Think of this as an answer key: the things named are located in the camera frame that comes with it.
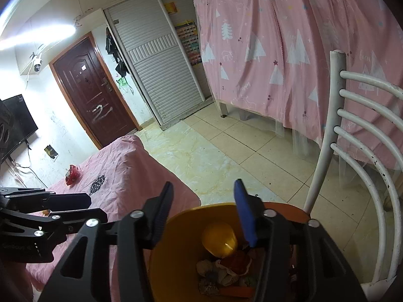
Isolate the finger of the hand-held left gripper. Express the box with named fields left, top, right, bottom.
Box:
left=0, top=187, right=92, bottom=212
left=28, top=208, right=108, bottom=243

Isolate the yellow plastic cup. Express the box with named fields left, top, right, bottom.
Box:
left=201, top=222, right=237, bottom=258

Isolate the person's left forearm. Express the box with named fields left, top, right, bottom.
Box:
left=0, top=259, right=33, bottom=302

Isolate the dark red door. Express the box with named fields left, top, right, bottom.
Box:
left=49, top=31, right=141, bottom=150

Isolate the yellow bin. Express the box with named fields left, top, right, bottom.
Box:
left=148, top=204, right=269, bottom=302

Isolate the round orange stool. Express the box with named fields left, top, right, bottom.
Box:
left=261, top=202, right=311, bottom=224

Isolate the white louvered wardrobe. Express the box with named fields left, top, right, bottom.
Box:
left=103, top=0, right=215, bottom=131

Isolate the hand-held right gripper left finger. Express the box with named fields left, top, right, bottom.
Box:
left=37, top=181, right=175, bottom=302

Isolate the white security camera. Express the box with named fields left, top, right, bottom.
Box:
left=29, top=53, right=44, bottom=73

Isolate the ceiling tube light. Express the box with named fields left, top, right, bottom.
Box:
left=0, top=25, right=78, bottom=51

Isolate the crumpled red snack packet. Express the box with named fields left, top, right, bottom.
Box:
left=64, top=164, right=82, bottom=185

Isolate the white tissue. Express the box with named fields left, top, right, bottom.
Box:
left=217, top=266, right=244, bottom=286

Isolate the white wall cable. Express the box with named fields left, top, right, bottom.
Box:
left=9, top=146, right=48, bottom=187

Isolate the colourful wall chart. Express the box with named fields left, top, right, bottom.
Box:
left=175, top=20, right=202, bottom=67

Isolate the white metal chair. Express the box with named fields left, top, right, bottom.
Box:
left=301, top=50, right=403, bottom=302

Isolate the black wall television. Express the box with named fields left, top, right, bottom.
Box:
left=0, top=94, right=39, bottom=164

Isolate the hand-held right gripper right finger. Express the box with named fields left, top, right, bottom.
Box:
left=233, top=179, right=368, bottom=302

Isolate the pink tree print curtain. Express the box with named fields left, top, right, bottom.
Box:
left=193, top=0, right=403, bottom=178

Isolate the pink blanket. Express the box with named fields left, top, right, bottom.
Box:
left=25, top=135, right=202, bottom=302

